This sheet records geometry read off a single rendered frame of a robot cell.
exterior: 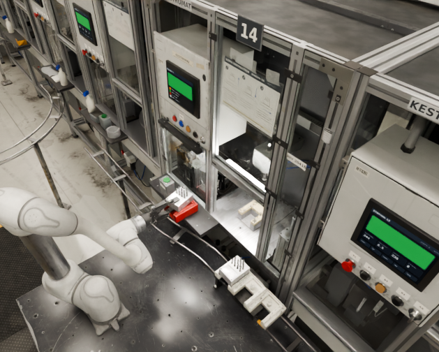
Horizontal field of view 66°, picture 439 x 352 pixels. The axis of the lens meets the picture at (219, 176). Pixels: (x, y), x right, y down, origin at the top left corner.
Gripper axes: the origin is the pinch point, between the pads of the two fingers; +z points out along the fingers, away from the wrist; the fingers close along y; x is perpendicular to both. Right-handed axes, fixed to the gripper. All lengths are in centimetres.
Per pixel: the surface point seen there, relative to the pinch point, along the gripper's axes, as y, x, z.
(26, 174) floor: -100, 206, -47
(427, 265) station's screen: 62, -112, 12
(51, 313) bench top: -32, 1, -78
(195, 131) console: 44.3, -1.7, 14.7
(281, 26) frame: 101, -34, 29
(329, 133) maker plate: 82, -70, 16
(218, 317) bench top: -32, -55, -12
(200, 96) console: 65, -5, 15
